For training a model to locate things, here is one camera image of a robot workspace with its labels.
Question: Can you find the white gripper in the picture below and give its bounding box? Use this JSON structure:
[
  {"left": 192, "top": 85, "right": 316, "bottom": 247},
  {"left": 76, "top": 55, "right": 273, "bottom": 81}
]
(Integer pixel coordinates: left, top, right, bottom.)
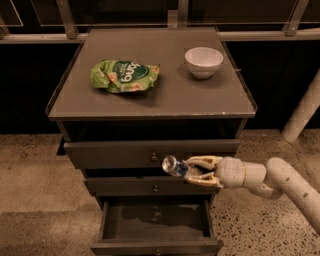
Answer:
[{"left": 184, "top": 155, "right": 266, "bottom": 189}]

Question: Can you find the blue silver redbull can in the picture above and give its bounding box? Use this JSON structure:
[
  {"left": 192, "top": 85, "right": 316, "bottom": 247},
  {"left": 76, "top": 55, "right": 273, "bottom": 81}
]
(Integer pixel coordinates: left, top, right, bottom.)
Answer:
[{"left": 162, "top": 155, "right": 190, "bottom": 178}]

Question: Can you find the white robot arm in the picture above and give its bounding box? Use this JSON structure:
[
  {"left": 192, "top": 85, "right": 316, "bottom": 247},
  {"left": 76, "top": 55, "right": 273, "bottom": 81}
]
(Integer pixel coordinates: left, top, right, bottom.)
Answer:
[{"left": 186, "top": 155, "right": 320, "bottom": 234}]

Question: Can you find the brass top drawer knob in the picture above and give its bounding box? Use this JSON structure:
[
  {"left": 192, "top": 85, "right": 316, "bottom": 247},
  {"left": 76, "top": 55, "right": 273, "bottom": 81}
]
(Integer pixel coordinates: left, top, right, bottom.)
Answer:
[{"left": 150, "top": 152, "right": 159, "bottom": 162}]

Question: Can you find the brass drawer knob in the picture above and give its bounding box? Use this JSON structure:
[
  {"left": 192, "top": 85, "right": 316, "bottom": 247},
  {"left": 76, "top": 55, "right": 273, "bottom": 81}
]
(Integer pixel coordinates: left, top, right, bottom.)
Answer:
[
  {"left": 150, "top": 152, "right": 159, "bottom": 162},
  {"left": 153, "top": 185, "right": 159, "bottom": 193}
]

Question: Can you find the brass middle drawer knob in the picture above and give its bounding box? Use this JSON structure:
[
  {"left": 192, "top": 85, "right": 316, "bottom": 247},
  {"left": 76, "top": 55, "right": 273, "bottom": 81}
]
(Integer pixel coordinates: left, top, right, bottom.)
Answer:
[{"left": 153, "top": 185, "right": 159, "bottom": 193}]

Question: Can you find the grey middle drawer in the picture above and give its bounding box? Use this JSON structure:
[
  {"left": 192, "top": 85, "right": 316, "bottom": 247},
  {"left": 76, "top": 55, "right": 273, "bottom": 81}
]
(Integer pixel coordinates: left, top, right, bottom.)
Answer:
[{"left": 84, "top": 176, "right": 219, "bottom": 197}]

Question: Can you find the grey drawer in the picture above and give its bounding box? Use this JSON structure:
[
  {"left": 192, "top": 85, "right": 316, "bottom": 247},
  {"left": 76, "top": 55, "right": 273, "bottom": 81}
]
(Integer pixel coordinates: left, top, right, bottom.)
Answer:
[
  {"left": 84, "top": 176, "right": 219, "bottom": 197},
  {"left": 91, "top": 197, "right": 223, "bottom": 256},
  {"left": 64, "top": 139, "right": 240, "bottom": 169}
]

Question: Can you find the grey bottom drawer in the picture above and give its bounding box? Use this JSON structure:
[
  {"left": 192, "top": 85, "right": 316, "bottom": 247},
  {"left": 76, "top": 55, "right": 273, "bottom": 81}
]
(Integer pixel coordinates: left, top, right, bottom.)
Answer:
[{"left": 91, "top": 197, "right": 223, "bottom": 256}]

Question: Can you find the grey drawer cabinet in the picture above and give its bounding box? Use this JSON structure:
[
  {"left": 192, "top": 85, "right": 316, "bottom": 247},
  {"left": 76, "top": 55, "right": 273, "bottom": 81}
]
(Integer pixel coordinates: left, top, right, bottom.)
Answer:
[{"left": 45, "top": 27, "right": 258, "bottom": 256}]

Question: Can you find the grey top drawer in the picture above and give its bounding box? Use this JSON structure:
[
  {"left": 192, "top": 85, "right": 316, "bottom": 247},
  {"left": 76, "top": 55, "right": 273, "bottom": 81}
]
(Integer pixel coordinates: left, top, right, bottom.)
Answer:
[{"left": 64, "top": 139, "right": 240, "bottom": 169}]

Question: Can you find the white ceramic bowl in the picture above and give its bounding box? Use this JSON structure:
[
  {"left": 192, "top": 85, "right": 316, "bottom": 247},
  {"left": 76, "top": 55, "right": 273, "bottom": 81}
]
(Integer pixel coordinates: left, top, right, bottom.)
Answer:
[{"left": 184, "top": 47, "right": 224, "bottom": 79}]

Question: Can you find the green snack bag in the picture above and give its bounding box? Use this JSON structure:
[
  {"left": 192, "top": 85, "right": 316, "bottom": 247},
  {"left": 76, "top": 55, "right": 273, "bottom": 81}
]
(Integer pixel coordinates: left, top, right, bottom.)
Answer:
[{"left": 90, "top": 60, "right": 160, "bottom": 94}]

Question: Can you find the metal railing frame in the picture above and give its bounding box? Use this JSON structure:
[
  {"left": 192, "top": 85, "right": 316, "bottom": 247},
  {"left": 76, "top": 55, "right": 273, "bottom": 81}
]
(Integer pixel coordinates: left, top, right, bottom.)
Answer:
[{"left": 0, "top": 0, "right": 320, "bottom": 44}]

